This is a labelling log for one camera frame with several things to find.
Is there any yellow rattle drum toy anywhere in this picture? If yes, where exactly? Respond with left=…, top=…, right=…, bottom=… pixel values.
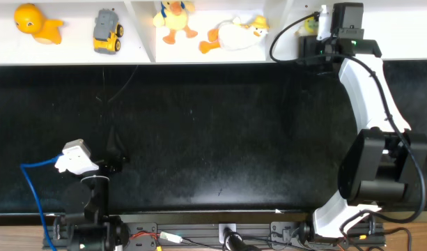
left=295, top=16, right=319, bottom=37

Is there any yellow plush duck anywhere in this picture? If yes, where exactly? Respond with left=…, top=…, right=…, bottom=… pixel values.
left=153, top=1, right=199, bottom=45

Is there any yellow rubber duck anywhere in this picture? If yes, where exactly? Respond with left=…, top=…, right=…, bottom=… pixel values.
left=13, top=3, right=65, bottom=45

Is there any grey and yellow toy truck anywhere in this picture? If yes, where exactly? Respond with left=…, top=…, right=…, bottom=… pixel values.
left=93, top=8, right=124, bottom=55

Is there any black cable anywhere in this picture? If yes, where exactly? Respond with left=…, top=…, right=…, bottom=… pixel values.
left=268, top=11, right=427, bottom=251

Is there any white plush goose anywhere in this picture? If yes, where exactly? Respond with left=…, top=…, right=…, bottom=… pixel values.
left=199, top=15, right=270, bottom=54

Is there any white shelf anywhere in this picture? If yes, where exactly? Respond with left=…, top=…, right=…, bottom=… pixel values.
left=0, top=0, right=427, bottom=66

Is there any blue cable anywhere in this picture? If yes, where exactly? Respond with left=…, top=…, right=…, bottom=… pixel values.
left=20, top=154, right=65, bottom=251

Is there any mounting rail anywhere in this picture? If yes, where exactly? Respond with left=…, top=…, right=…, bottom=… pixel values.
left=42, top=211, right=413, bottom=251

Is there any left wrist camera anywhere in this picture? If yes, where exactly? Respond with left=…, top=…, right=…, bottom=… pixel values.
left=54, top=138, right=100, bottom=176

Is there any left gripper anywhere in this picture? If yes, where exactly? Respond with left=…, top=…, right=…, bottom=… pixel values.
left=94, top=125, right=131, bottom=175

